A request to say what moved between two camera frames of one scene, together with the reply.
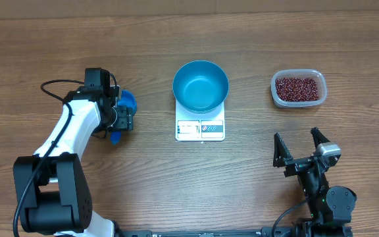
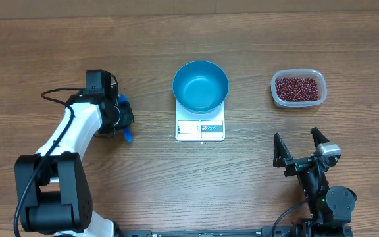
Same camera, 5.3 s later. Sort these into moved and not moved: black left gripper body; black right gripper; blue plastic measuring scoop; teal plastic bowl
Moved: blue plastic measuring scoop
Not moved: black right gripper; black left gripper body; teal plastic bowl
